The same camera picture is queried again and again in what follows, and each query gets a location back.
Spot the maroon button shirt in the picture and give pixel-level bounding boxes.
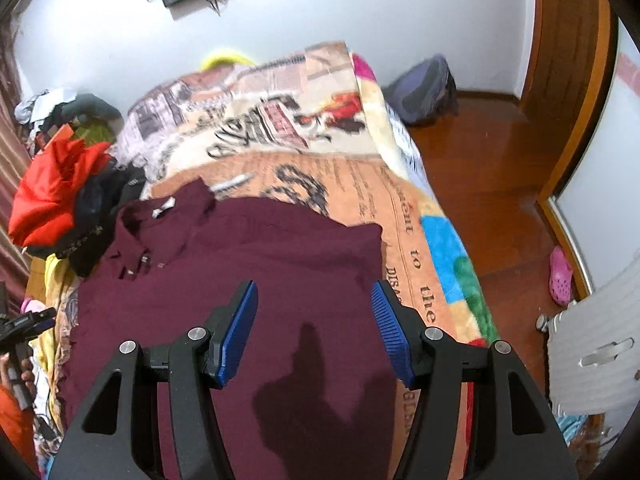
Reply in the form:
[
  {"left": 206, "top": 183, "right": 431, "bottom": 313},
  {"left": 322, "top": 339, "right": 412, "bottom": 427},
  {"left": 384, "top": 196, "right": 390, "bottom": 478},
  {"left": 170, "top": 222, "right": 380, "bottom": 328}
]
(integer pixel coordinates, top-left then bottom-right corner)
[{"left": 58, "top": 176, "right": 402, "bottom": 480}]

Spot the brown wooden door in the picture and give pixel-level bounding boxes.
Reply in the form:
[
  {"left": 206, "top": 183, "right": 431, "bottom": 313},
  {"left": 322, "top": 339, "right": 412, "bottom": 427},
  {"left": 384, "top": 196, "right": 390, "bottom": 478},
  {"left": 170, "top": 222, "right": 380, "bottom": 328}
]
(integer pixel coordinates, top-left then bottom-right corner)
[{"left": 521, "top": 0, "right": 617, "bottom": 203}]

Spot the pink croc shoe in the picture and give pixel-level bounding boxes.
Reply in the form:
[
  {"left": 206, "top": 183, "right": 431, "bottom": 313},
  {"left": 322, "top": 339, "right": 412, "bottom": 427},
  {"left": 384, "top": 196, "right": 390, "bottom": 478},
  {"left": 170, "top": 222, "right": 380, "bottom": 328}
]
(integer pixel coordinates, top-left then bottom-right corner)
[{"left": 548, "top": 246, "right": 573, "bottom": 307}]

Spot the yellow round object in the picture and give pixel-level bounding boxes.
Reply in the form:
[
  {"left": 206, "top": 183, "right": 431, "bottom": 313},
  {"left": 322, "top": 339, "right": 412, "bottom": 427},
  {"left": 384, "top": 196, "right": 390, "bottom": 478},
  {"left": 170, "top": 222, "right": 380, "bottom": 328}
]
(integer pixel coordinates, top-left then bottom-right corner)
[{"left": 200, "top": 52, "right": 255, "bottom": 72}]

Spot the black garment pile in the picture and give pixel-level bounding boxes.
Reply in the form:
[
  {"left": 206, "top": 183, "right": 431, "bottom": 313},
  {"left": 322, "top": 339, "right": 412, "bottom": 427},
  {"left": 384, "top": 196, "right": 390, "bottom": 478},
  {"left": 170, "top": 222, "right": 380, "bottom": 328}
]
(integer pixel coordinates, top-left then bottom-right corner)
[{"left": 26, "top": 162, "right": 146, "bottom": 278}]

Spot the red garment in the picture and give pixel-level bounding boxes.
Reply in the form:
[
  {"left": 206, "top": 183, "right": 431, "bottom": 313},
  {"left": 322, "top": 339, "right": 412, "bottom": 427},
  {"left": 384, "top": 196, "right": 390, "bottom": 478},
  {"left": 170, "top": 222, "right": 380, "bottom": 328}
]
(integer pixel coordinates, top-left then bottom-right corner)
[{"left": 8, "top": 125, "right": 111, "bottom": 247}]

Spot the yellow cloth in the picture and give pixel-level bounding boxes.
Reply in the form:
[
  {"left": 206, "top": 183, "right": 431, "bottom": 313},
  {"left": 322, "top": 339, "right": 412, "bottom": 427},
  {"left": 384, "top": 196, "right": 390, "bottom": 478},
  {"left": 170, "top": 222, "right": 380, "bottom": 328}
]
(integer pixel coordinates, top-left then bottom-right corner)
[{"left": 24, "top": 253, "right": 76, "bottom": 396}]

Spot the blue grey backpack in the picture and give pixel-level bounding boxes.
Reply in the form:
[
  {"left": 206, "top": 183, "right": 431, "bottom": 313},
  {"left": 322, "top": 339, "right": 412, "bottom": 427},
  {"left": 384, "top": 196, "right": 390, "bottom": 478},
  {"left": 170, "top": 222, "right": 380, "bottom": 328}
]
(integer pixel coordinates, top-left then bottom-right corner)
[{"left": 383, "top": 54, "right": 459, "bottom": 125}]

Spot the newspaper print bed blanket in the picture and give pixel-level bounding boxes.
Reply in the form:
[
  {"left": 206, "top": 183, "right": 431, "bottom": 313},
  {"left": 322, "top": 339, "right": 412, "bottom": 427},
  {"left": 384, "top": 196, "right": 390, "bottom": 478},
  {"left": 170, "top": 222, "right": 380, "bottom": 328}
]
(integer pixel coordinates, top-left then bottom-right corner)
[{"left": 29, "top": 40, "right": 501, "bottom": 480}]

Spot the person left hand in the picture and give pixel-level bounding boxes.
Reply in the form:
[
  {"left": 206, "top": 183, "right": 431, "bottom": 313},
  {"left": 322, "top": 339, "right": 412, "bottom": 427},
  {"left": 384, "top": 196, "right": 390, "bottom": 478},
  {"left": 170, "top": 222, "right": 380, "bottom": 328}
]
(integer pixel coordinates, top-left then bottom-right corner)
[{"left": 0, "top": 353, "right": 36, "bottom": 396}]

